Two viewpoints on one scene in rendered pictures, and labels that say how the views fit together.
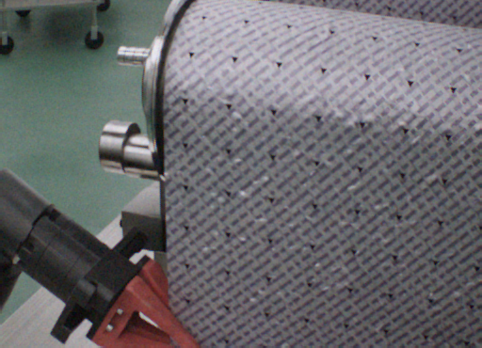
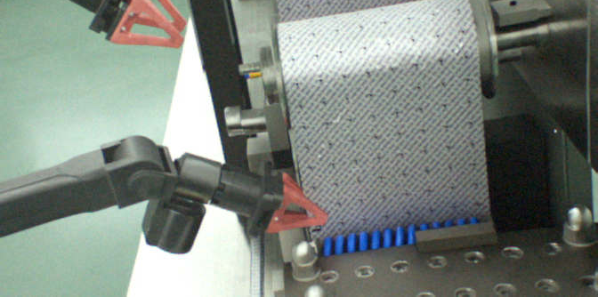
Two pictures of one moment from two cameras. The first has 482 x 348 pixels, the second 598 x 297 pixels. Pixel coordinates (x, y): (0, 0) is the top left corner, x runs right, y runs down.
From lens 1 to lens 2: 0.49 m
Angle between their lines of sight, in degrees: 18
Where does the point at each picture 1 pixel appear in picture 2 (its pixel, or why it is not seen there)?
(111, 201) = not seen: hidden behind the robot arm
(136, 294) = (290, 192)
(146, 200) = (255, 145)
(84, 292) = (268, 201)
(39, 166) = not seen: outside the picture
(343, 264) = (394, 141)
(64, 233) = (238, 174)
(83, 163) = not seen: outside the picture
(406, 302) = (434, 152)
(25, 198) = (208, 164)
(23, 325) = (149, 264)
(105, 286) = (277, 193)
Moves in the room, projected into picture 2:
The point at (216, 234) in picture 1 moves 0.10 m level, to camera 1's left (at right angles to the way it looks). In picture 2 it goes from (324, 146) to (251, 170)
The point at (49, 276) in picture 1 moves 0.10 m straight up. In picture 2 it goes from (237, 201) to (222, 131)
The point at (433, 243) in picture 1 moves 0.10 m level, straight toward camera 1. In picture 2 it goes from (443, 116) to (471, 151)
